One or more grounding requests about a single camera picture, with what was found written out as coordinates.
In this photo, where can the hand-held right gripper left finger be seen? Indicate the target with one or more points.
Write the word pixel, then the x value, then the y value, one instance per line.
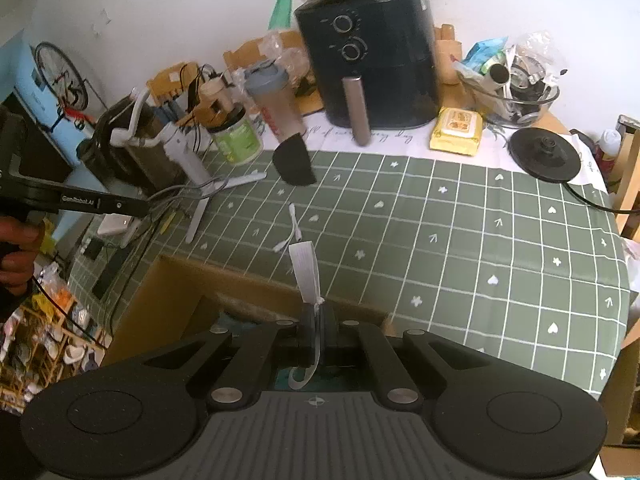
pixel 307 332

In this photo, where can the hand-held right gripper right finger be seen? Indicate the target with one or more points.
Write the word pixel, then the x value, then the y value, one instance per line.
pixel 329 332

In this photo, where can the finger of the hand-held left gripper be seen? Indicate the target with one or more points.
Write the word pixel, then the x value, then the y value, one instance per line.
pixel 185 195

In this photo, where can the person's left hand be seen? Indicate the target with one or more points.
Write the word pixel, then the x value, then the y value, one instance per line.
pixel 17 250

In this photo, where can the white tripod stand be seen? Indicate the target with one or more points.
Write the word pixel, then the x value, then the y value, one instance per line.
pixel 180 152

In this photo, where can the light blue bicycle print box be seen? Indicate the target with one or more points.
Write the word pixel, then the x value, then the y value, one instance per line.
pixel 45 90

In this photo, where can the white power bank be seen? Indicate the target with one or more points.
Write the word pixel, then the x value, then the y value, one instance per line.
pixel 114 224

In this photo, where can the green label jar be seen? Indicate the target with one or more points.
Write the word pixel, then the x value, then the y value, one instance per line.
pixel 237 137

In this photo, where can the black phone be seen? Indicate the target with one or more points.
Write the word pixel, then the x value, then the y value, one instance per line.
pixel 112 272

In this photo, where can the wooden rack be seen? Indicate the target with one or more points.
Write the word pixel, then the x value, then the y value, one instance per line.
pixel 175 87

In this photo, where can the black round cloth piece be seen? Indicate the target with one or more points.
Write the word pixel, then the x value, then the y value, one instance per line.
pixel 295 162

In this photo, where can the grey lid shaker bottle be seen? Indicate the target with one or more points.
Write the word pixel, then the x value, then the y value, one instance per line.
pixel 275 100

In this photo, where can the green checked tablecloth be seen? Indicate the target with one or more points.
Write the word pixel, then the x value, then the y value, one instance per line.
pixel 450 240

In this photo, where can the shelf of small trinkets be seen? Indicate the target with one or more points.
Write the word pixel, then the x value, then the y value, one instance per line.
pixel 45 350

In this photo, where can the green ribbon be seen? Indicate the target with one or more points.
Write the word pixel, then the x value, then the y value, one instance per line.
pixel 280 5

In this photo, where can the white printed cloth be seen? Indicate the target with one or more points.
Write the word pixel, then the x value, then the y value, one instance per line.
pixel 415 137

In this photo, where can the black air fryer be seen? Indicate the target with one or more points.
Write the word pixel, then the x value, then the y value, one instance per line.
pixel 380 60

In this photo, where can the yellow wet wipes packet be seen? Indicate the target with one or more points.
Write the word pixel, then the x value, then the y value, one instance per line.
pixel 457 130

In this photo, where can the black round kettle base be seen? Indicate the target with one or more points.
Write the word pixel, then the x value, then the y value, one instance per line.
pixel 544 155

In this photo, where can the tall cardboard box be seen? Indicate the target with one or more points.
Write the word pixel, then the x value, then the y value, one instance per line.
pixel 622 390

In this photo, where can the glass bowl of clutter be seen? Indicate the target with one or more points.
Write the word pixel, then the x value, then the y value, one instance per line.
pixel 520 95

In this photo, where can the red liquid small bottle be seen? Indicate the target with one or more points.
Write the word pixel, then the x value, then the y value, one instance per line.
pixel 607 150

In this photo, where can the wooden chair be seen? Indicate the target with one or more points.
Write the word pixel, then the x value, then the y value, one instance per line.
pixel 631 175

